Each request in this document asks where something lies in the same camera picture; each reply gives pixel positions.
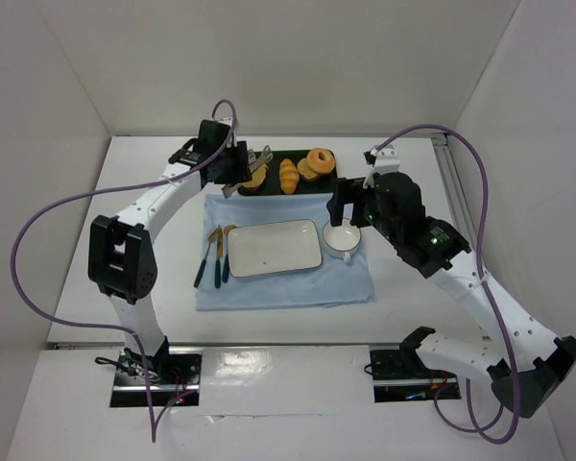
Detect brown bread slice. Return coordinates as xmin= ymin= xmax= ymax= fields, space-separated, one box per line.
xmin=297 ymin=158 xmax=321 ymax=182

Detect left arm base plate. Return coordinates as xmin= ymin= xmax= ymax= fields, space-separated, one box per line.
xmin=94 ymin=348 xmax=203 ymax=408

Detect toasted bread slice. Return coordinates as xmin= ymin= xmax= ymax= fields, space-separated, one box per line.
xmin=242 ymin=164 xmax=268 ymax=192

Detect glazed bagel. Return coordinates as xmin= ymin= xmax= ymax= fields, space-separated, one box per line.
xmin=306 ymin=148 xmax=336 ymax=175

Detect gold knife green handle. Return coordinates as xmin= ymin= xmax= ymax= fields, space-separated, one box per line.
xmin=214 ymin=226 xmax=224 ymax=289

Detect steel tongs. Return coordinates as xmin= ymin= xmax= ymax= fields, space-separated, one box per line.
xmin=222 ymin=145 xmax=273 ymax=199

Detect gold spoon green handle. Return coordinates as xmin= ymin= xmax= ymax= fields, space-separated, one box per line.
xmin=222 ymin=225 xmax=236 ymax=283

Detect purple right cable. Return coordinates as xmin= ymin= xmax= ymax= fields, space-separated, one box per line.
xmin=372 ymin=124 xmax=522 ymax=444

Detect golden bread roll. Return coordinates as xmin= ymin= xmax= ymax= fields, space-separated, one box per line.
xmin=279 ymin=158 xmax=300 ymax=195

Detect white bowl with handles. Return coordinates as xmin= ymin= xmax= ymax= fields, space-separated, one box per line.
xmin=322 ymin=218 xmax=362 ymax=264

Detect white rectangular plate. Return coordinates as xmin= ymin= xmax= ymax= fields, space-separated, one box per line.
xmin=228 ymin=220 xmax=323 ymax=278

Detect aluminium side rail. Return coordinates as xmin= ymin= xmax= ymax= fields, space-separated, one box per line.
xmin=431 ymin=133 xmax=477 ymax=249

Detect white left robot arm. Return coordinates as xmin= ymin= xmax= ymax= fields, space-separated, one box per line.
xmin=87 ymin=117 xmax=252 ymax=374

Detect light blue cloth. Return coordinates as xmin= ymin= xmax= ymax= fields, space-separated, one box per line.
xmin=196 ymin=194 xmax=374 ymax=311

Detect purple cable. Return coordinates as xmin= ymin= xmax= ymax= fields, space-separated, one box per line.
xmin=372 ymin=124 xmax=522 ymax=444
xmin=10 ymin=99 xmax=239 ymax=443

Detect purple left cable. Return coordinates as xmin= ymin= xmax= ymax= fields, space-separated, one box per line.
xmin=10 ymin=99 xmax=239 ymax=443

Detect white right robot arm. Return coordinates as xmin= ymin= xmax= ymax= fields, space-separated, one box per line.
xmin=327 ymin=148 xmax=576 ymax=418

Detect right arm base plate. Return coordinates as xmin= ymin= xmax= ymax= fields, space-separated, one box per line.
xmin=363 ymin=348 xmax=461 ymax=403

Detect gold fork green handle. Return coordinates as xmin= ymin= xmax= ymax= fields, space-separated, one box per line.
xmin=193 ymin=226 xmax=221 ymax=288

